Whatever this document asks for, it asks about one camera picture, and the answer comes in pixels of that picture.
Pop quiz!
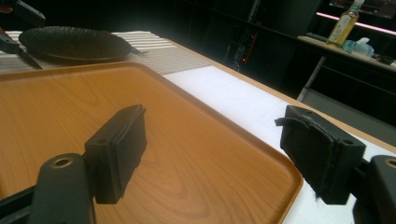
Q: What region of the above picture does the grey white striped mat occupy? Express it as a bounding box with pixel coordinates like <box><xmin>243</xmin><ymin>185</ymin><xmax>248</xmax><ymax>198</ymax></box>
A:
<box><xmin>0</xmin><ymin>30</ymin><xmax>213</xmax><ymax>76</ymax></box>

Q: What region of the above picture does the small dark object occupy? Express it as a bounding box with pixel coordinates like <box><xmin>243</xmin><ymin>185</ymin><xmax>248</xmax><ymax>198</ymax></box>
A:
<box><xmin>375</xmin><ymin>54</ymin><xmax>396</xmax><ymax>66</ymax></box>

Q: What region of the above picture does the white board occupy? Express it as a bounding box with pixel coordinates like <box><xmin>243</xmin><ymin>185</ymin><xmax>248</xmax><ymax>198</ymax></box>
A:
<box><xmin>163</xmin><ymin>64</ymin><xmax>396</xmax><ymax>224</ymax></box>

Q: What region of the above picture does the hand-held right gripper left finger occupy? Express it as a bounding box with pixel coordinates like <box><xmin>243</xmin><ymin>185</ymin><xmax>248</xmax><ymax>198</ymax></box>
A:
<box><xmin>84</xmin><ymin>104</ymin><xmax>148</xmax><ymax>205</ymax></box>

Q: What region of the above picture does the desk with white frame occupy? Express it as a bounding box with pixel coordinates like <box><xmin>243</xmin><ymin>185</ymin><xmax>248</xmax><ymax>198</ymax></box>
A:
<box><xmin>297</xmin><ymin>35</ymin><xmax>396</xmax><ymax>104</ymax></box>

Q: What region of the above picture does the clear plastic tissue packet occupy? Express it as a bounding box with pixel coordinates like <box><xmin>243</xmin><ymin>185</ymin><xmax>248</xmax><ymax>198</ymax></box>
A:
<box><xmin>341</xmin><ymin>36</ymin><xmax>375</xmax><ymax>59</ymax></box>

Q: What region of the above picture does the pink light strip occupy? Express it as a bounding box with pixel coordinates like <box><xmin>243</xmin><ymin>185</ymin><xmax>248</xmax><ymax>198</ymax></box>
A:
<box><xmin>316</xmin><ymin>11</ymin><xmax>396</xmax><ymax>36</ymax></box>

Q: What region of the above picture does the dark equipment with red light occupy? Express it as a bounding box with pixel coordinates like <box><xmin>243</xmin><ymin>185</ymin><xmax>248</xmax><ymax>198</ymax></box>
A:
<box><xmin>227</xmin><ymin>27</ymin><xmax>260</xmax><ymax>72</ymax></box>

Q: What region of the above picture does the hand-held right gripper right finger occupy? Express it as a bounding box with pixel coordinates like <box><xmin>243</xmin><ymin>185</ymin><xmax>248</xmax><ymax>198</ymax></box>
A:
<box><xmin>274</xmin><ymin>105</ymin><xmax>367</xmax><ymax>205</ymax></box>

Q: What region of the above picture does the yellow liquid plastic bottle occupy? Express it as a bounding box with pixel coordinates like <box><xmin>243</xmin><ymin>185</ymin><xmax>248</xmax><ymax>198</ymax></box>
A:
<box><xmin>325</xmin><ymin>0</ymin><xmax>365</xmax><ymax>49</ymax></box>

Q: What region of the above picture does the orange wooden tray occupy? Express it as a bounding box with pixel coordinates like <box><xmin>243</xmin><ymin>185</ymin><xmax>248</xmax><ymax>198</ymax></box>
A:
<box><xmin>0</xmin><ymin>61</ymin><xmax>304</xmax><ymax>224</ymax></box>

